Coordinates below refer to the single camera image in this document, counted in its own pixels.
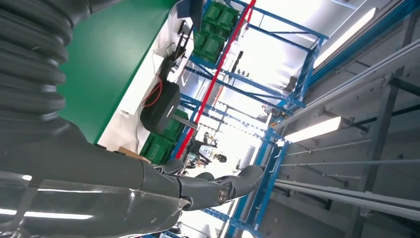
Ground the black carrying case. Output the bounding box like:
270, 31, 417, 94
140, 81, 182, 135

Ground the green table mat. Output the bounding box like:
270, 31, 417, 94
57, 0, 179, 144

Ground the red barrier belt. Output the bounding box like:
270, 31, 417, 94
174, 0, 257, 160

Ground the brown cardboard box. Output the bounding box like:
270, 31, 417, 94
116, 146, 152, 165

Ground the long ceiling light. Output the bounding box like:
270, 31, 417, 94
283, 116, 343, 143
313, 7, 377, 69

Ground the white table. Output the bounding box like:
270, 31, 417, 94
97, 9, 198, 155

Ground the white and black humanoid robot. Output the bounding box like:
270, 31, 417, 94
185, 131, 228, 170

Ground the blue metal rack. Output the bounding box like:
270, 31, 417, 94
185, 0, 329, 111
164, 95, 291, 238

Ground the red cable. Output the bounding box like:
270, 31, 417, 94
142, 76, 164, 108

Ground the green plastic crate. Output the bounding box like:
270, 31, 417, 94
140, 133, 177, 166
204, 0, 228, 24
216, 6, 240, 34
160, 109, 190, 142
193, 30, 227, 63

